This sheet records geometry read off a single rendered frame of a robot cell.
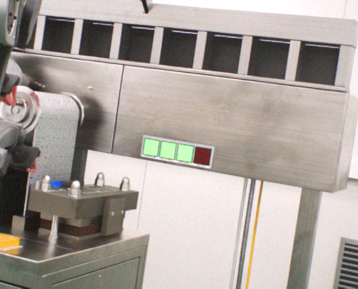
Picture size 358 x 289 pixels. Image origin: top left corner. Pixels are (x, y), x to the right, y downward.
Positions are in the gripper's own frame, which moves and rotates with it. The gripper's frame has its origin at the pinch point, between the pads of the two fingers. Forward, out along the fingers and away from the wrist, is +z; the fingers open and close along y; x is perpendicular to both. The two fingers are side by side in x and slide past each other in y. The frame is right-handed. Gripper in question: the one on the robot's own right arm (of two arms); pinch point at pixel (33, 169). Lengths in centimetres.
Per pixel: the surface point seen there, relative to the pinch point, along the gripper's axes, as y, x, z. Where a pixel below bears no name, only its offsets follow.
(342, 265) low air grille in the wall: 57, 79, 256
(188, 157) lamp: 37.4, 22.6, 21.1
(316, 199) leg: 77, 25, 39
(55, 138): 0.2, 13.1, 3.7
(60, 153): 0.3, 10.7, 9.5
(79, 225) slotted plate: 18.6, -12.1, 5.9
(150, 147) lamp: 23.7, 23.7, 20.5
